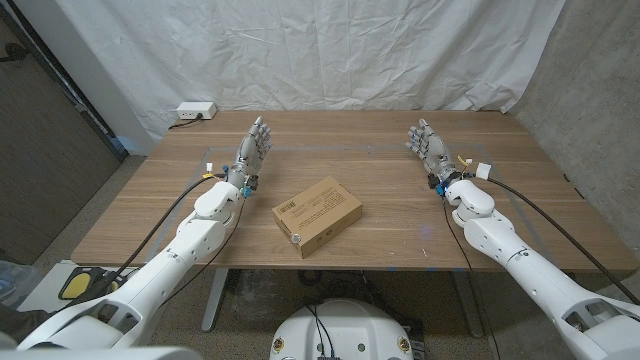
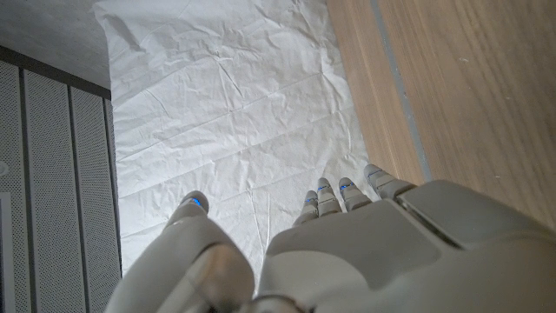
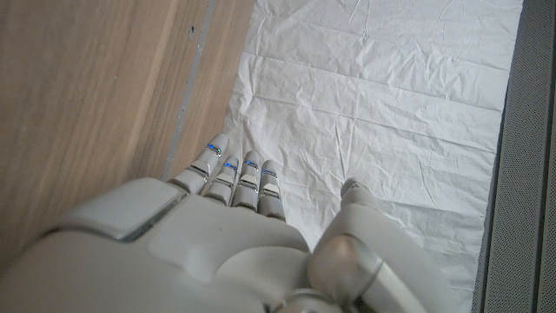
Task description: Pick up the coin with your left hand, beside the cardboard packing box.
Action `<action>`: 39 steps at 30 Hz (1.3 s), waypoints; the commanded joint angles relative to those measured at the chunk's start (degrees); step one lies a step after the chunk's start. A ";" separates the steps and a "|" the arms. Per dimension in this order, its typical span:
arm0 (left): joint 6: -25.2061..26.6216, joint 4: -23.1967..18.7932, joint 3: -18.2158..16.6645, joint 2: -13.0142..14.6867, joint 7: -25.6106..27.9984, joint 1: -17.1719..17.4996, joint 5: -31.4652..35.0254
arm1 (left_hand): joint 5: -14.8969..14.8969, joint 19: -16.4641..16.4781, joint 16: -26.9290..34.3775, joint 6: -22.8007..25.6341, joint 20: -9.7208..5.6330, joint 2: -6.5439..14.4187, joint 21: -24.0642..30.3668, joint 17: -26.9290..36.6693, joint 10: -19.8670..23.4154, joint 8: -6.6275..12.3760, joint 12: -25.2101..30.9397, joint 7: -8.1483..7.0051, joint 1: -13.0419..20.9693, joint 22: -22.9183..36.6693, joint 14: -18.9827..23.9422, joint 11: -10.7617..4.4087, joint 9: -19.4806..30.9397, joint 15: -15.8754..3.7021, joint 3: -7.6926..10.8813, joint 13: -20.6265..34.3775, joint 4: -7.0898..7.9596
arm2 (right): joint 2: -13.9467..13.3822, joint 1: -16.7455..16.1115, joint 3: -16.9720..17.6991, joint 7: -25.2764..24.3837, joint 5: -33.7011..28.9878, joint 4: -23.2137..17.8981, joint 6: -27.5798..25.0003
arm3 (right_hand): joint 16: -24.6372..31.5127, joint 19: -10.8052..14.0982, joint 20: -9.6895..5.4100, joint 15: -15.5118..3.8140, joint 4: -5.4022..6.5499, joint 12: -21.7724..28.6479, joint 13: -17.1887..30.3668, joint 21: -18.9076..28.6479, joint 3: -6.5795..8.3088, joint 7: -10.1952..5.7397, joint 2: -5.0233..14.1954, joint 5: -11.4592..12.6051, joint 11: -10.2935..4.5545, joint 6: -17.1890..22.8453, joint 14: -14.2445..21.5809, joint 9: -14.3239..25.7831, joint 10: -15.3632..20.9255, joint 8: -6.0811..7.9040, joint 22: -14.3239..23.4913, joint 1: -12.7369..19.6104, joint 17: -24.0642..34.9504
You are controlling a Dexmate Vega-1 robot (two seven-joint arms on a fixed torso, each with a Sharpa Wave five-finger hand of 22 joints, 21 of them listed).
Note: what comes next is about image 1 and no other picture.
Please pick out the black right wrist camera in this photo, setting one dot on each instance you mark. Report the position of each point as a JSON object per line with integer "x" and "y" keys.
{"x": 433, "y": 181}

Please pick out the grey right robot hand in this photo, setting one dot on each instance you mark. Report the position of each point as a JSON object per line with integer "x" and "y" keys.
{"x": 436, "y": 150}

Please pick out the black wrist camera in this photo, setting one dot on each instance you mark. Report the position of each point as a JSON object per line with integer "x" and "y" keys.
{"x": 253, "y": 183}
{"x": 433, "y": 181}

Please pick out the white pedal platform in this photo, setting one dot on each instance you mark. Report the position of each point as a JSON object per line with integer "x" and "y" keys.
{"x": 45, "y": 290}

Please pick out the cardboard packing box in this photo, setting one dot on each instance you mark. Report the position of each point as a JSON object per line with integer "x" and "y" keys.
{"x": 317, "y": 210}

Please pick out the silver coin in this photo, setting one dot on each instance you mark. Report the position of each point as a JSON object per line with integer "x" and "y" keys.
{"x": 296, "y": 238}

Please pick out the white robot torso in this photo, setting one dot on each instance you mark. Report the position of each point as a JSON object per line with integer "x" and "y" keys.
{"x": 350, "y": 330}

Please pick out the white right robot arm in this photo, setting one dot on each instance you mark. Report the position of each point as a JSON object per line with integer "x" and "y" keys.
{"x": 500, "y": 235}

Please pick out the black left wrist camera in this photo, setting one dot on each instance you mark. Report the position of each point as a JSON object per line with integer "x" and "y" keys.
{"x": 253, "y": 183}

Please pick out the white robot shoulder housing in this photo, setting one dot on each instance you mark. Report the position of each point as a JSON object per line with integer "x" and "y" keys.
{"x": 100, "y": 355}

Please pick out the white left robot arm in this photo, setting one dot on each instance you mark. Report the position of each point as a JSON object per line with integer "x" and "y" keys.
{"x": 200, "y": 235}

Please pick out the clear plastic bin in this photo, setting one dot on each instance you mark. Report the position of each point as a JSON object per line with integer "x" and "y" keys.
{"x": 14, "y": 285}

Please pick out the white backdrop sheet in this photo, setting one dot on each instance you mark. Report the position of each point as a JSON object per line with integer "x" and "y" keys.
{"x": 320, "y": 50}

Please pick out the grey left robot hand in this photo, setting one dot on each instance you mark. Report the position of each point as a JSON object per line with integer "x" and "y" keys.
{"x": 249, "y": 152}

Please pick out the white power strip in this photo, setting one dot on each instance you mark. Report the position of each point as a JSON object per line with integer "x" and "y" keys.
{"x": 196, "y": 110}

